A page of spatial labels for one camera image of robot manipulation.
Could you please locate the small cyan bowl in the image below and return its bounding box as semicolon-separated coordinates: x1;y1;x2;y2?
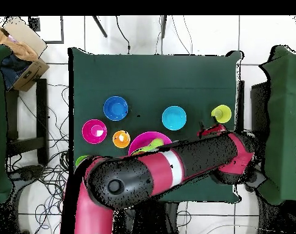
161;105;188;132

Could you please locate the rounded green cup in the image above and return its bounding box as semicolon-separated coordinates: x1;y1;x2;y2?
147;138;165;151

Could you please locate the large pink bowl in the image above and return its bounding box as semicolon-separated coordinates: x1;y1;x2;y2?
127;131;173;157

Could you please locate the orange cup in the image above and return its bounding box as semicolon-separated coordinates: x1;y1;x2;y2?
112;130;131;149

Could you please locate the yellow cup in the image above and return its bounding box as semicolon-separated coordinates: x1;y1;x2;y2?
210;104;232;124

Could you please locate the black box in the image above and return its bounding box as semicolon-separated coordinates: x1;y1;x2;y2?
250;81;270;142

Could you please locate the dark green tablecloth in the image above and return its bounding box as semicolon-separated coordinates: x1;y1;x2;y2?
68;47;244;203

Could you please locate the small blue bowl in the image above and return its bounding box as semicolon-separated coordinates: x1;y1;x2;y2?
103;95;129;122

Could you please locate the black tripod leg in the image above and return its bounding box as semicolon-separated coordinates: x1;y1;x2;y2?
91;15;108;38
160;15;168;39

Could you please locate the small magenta bowl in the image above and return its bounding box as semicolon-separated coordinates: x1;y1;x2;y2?
82;118;108;145

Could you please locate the tall green cup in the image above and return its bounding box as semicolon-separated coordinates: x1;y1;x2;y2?
75;155;90;168

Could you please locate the grey chair base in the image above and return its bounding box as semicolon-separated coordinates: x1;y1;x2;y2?
9;164;45;182

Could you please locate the cardboard box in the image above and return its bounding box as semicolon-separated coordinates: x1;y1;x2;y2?
0;16;51;93

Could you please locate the black floor cable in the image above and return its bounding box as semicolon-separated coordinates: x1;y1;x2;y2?
115;15;132;55

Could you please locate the black stool frame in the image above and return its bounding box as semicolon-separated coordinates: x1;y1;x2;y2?
5;78;49;166

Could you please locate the black floor frame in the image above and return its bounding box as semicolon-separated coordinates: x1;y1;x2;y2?
28;15;65;44

